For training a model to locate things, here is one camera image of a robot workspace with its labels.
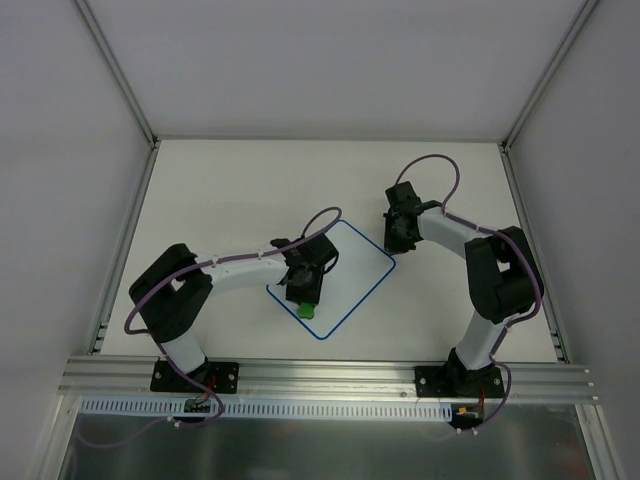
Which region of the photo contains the aluminium front mounting rail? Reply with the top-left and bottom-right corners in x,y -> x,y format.
58,355 -> 601,405

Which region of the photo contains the white slotted cable duct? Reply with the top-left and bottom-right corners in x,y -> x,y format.
79,396 -> 453,423

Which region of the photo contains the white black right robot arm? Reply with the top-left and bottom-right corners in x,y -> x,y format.
383,181 -> 544,396

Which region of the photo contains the green whiteboard eraser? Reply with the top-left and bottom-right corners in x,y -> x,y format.
296,302 -> 315,320

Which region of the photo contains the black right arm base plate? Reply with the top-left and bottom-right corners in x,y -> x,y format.
413,364 -> 505,399

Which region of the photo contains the aluminium frame left rail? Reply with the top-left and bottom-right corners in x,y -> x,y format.
72,1 -> 159,356

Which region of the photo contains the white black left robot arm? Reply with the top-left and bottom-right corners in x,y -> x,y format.
125,234 -> 339,391

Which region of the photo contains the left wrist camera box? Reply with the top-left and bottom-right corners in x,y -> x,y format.
298,234 -> 339,268

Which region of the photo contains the aluminium frame rail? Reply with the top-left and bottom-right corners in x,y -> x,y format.
72,1 -> 159,356
503,1 -> 606,364

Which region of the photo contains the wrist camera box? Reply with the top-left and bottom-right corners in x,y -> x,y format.
298,234 -> 339,268
385,181 -> 422,209

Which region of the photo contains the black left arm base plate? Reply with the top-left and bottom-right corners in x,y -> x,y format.
149,360 -> 240,394

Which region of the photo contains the blue framed whiteboard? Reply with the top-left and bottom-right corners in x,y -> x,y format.
266,220 -> 396,341

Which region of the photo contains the right circuit board connector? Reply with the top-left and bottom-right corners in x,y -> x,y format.
454,404 -> 485,422

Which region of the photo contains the aluminium frame right rail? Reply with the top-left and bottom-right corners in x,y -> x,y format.
503,1 -> 606,364

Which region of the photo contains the left green circuit board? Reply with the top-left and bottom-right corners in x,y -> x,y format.
184,397 -> 211,414

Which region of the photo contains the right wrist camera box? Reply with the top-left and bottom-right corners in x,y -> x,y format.
385,181 -> 422,209

